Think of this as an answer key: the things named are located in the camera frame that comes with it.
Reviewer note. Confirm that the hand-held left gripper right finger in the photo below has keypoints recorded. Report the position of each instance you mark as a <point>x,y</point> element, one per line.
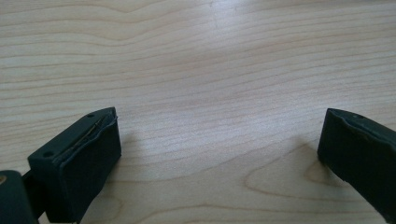
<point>358,149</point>

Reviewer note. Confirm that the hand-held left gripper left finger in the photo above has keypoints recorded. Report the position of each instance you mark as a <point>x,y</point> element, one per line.
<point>77,161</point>

